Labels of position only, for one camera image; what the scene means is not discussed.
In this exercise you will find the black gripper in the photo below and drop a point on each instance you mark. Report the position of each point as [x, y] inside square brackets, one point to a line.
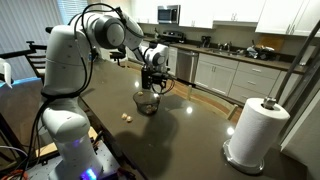
[147, 76]

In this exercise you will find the small toy burger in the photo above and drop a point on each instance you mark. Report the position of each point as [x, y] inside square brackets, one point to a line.
[154, 107]
[124, 116]
[148, 108]
[129, 119]

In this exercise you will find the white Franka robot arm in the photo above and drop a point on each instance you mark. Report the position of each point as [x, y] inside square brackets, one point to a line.
[63, 56]

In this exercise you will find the stainless steel dishwasher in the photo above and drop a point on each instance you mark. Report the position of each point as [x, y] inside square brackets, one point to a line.
[186, 66]

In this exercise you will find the black office chair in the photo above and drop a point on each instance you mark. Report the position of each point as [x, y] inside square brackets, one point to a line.
[118, 53]

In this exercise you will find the black kitchen stove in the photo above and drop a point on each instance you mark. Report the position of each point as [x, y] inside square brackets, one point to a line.
[173, 36]

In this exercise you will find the black coffee maker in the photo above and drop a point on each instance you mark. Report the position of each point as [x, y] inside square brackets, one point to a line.
[205, 41]

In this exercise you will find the stainless steel microwave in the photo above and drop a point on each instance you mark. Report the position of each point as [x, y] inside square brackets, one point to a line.
[168, 14]

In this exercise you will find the white perforated mounting plate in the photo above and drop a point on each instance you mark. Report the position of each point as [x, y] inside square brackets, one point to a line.
[106, 160]

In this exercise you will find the white lower kitchen cabinets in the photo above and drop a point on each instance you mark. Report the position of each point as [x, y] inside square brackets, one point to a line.
[233, 76]

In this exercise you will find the white kitchen cabinets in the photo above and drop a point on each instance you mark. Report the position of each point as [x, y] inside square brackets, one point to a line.
[283, 15]
[233, 76]

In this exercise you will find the metal kitchen faucet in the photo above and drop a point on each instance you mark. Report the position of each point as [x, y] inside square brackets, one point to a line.
[226, 46]

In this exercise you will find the white window blinds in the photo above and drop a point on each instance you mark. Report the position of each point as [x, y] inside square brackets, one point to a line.
[71, 10]

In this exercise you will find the dark wooden chair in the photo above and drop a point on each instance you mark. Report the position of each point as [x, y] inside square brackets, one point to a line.
[36, 61]

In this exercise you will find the white paper towel roll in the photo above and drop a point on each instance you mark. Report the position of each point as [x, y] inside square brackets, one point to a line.
[256, 130]

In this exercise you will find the metal paper towel holder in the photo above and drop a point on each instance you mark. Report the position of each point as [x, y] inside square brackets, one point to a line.
[240, 165]

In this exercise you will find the wooden cutting board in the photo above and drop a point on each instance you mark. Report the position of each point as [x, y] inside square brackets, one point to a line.
[270, 42]

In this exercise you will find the grey tripod pole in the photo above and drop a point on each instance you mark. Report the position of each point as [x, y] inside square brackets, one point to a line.
[296, 60]

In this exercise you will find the white upper kitchen cabinets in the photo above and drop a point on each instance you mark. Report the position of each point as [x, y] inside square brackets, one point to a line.
[283, 15]

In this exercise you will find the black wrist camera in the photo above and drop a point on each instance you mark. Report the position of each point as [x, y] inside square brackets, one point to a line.
[161, 77]

